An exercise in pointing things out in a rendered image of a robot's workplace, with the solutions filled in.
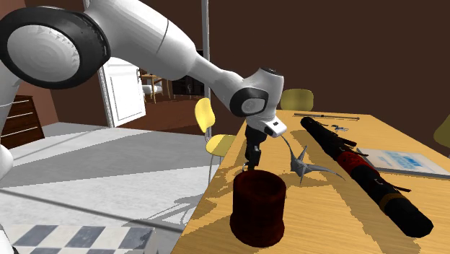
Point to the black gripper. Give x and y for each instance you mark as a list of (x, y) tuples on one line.
[(253, 137)]

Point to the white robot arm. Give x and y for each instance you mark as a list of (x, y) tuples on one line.
[(140, 38)]

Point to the grey spiked star figure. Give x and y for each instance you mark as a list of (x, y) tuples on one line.
[(299, 166)]

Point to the yellow chair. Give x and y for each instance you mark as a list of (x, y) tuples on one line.
[(204, 114)]

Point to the olive green chair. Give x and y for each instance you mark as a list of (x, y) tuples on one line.
[(297, 99), (443, 135)]

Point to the dark red cylindrical cup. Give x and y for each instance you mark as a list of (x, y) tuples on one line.
[(258, 207)]

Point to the thin grey rod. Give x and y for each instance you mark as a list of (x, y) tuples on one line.
[(327, 116)]

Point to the dark cabinet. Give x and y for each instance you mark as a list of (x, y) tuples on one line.
[(186, 86)]

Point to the small grey key bunch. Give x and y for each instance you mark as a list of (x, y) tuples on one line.
[(339, 128)]

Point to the long black tube red band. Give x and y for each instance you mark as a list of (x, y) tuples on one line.
[(355, 163)]

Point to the wooden table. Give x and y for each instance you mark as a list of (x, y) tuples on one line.
[(327, 221)]

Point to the wooden chair with white seat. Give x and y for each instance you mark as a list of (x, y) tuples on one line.
[(153, 86)]

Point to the white door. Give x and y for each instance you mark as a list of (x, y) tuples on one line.
[(123, 95)]

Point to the brown chest of drawers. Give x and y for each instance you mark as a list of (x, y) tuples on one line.
[(21, 119)]

